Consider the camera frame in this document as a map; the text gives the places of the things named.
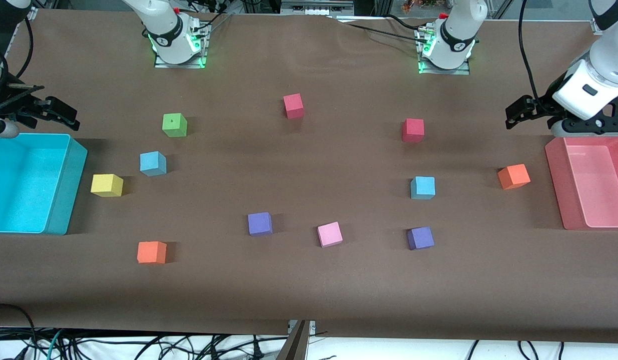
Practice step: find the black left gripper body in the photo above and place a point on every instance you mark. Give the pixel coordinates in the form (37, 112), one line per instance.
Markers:
(541, 106)

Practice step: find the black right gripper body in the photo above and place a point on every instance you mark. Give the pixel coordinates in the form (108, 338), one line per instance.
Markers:
(25, 108)

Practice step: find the light blue foam block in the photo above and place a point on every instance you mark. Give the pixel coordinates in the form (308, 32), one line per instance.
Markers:
(422, 188)
(153, 164)

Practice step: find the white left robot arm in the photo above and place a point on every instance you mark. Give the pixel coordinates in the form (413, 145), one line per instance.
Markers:
(601, 70)

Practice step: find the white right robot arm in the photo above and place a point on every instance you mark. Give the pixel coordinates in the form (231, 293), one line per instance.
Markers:
(164, 30)

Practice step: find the orange foam block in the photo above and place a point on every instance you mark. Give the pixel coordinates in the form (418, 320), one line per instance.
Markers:
(151, 252)
(513, 176)

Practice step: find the cyan plastic bin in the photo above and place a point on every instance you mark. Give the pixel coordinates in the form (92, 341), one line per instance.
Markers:
(24, 185)

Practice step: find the yellow foam block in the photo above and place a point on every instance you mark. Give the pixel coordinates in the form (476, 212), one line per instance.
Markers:
(106, 185)

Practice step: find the aluminium profile corner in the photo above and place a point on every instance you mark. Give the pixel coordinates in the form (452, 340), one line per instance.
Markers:
(28, 14)

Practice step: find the red plastic bin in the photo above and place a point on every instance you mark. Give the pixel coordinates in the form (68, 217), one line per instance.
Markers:
(593, 185)

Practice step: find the red foam block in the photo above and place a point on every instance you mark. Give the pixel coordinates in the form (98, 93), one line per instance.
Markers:
(293, 106)
(413, 130)

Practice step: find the green foam block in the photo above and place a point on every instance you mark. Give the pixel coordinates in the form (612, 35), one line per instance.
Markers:
(174, 125)

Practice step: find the orange background objects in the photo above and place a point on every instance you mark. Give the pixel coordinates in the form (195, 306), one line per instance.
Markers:
(418, 4)

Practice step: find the purple foam block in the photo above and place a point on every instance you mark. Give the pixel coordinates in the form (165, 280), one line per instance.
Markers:
(420, 238)
(260, 224)

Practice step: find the pink foam block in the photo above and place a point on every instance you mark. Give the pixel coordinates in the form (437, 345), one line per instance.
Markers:
(329, 234)

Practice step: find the brown table cloth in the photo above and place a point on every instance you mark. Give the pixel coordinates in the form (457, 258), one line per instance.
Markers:
(338, 290)

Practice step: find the dark metal bar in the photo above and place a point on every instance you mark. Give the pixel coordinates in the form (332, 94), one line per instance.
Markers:
(295, 347)

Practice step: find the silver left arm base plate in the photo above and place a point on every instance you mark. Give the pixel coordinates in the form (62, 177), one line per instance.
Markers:
(463, 71)

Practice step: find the small aluminium corner bracket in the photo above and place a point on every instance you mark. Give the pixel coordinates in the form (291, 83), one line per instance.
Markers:
(596, 27)

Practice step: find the silver aluminium frame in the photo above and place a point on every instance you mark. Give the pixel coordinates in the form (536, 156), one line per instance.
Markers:
(313, 7)

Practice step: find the small silver bracket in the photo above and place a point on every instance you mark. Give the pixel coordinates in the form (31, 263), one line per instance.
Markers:
(312, 326)

